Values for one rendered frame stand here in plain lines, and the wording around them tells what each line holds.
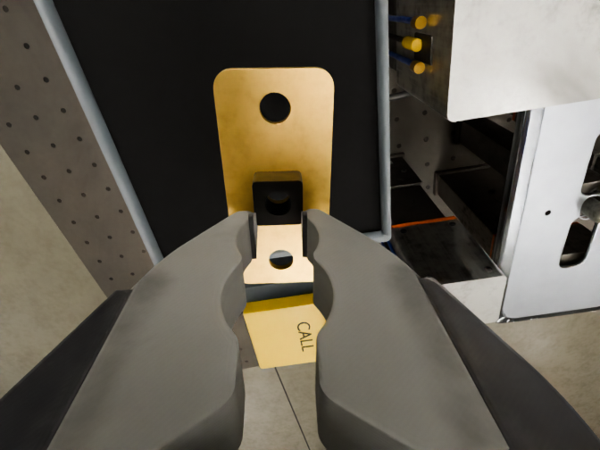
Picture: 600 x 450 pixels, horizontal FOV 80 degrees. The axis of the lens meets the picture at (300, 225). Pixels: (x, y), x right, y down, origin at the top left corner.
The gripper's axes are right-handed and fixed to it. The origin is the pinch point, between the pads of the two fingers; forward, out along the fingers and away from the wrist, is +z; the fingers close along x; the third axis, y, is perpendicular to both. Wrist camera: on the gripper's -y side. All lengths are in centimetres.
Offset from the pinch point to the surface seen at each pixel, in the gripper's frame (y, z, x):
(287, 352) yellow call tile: 15.6, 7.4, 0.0
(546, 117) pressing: 3.4, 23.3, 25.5
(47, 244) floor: 81, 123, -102
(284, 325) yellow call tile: 12.9, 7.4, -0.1
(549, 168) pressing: 8.7, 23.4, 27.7
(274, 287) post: 11.2, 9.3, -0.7
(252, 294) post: 11.7, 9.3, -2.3
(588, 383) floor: 202, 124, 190
